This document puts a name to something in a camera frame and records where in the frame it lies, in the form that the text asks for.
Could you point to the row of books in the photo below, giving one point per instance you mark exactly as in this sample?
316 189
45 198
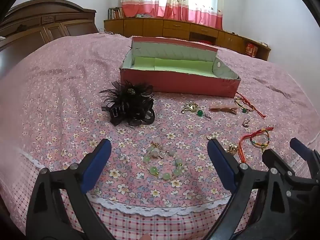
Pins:
115 13

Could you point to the pink cardboard box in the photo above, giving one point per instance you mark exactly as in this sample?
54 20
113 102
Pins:
175 82

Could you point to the gold charm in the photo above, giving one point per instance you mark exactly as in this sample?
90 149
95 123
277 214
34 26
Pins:
232 148

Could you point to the gold earring with green bead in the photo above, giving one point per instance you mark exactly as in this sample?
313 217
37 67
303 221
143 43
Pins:
190 106

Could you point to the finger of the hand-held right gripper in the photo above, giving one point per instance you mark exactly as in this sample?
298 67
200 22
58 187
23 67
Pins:
302 150
277 162

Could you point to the black feather hair clip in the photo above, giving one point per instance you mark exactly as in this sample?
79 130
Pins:
130 105

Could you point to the pink floral bedsheet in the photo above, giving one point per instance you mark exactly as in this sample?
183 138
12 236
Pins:
62 92

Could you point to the brown wooden headboard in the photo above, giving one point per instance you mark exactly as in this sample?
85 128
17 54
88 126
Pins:
42 25

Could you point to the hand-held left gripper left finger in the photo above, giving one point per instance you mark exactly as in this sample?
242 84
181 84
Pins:
96 162

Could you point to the red gift box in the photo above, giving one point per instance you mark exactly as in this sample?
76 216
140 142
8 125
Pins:
251 48

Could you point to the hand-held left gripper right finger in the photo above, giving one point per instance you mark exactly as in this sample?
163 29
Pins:
221 162

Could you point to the red folded item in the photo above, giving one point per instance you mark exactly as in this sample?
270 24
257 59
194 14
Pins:
205 41

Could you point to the light blue cloth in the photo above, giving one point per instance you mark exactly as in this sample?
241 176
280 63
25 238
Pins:
144 16

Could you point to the brown hair clip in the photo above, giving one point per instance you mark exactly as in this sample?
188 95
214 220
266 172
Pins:
223 109

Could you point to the small silver charm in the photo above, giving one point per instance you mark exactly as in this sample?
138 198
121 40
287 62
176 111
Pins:
246 122

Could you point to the long wooden cabinet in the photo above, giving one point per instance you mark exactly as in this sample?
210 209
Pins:
175 28

